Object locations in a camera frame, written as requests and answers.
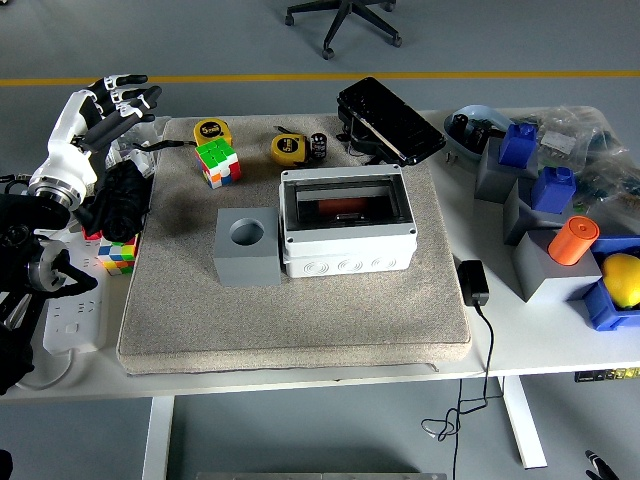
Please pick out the white power strip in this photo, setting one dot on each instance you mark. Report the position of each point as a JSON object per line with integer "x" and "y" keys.
{"x": 75, "y": 320}

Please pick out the grey-brown table mat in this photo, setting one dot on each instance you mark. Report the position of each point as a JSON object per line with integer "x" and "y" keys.
{"x": 325, "y": 310}

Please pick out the blue plastic bin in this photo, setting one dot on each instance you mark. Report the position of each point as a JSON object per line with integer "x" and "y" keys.
{"x": 607, "y": 315}

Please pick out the blue square battery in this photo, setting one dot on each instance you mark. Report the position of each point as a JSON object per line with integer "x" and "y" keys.
{"x": 517, "y": 145}
{"x": 552, "y": 190}

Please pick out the yellow black tape measure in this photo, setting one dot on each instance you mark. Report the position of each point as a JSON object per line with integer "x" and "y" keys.
{"x": 212, "y": 131}
{"x": 287, "y": 149}

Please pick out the clear bag with breakers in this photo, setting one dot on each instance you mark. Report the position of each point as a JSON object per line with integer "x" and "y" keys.
{"x": 142, "y": 132}

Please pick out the small metal part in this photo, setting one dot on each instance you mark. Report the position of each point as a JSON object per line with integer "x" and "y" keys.
{"x": 452, "y": 159}

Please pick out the black folded cloth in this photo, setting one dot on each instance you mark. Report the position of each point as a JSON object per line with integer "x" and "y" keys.
{"x": 122, "y": 200}

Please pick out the black power adapter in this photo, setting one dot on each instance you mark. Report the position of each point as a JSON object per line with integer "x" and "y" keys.
{"x": 473, "y": 282}

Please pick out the black small component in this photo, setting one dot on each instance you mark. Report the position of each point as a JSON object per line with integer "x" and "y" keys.
{"x": 460, "y": 126}
{"x": 479, "y": 136}

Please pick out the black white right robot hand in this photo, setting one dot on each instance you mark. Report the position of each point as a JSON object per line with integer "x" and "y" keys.
{"x": 599, "y": 467}

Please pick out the small red block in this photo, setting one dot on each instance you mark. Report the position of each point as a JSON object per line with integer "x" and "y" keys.
{"x": 91, "y": 234}

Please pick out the black office chair base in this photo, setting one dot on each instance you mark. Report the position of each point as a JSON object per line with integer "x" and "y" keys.
{"x": 345, "y": 22}

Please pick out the black table control panel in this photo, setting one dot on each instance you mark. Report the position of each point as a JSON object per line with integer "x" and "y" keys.
{"x": 607, "y": 374}

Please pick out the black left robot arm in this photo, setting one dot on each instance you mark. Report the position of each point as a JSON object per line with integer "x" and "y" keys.
{"x": 20, "y": 215}

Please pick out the grey plastic junction box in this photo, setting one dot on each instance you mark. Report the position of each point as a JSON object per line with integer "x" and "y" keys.
{"x": 345, "y": 257}

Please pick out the white table leg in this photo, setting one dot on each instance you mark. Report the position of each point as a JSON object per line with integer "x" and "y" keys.
{"x": 525, "y": 425}
{"x": 157, "y": 440}

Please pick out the colourful puzzle cube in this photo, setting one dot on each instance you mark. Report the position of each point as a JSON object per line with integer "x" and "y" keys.
{"x": 217, "y": 162}
{"x": 117, "y": 255}

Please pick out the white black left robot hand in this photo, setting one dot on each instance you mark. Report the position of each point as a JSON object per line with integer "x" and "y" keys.
{"x": 65, "y": 150}

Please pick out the transparent hinged box lid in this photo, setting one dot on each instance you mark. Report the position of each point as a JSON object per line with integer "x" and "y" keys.
{"x": 345, "y": 175}

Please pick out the grey block holder round hole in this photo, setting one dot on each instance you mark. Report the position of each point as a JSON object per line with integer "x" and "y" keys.
{"x": 245, "y": 265}

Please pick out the orange cylinder battery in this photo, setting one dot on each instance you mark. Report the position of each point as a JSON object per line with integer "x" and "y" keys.
{"x": 345, "y": 206}
{"x": 572, "y": 242}

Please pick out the yellow lemon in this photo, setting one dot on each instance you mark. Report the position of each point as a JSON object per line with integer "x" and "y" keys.
{"x": 622, "y": 280}

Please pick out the light blue bowl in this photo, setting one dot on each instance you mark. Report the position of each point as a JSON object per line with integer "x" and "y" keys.
{"x": 487, "y": 114}

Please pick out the clear bag of parts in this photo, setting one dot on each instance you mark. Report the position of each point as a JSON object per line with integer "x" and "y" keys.
{"x": 612, "y": 180}
{"x": 565, "y": 132}

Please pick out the black plastic case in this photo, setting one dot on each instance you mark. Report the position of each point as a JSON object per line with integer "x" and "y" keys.
{"x": 390, "y": 115}

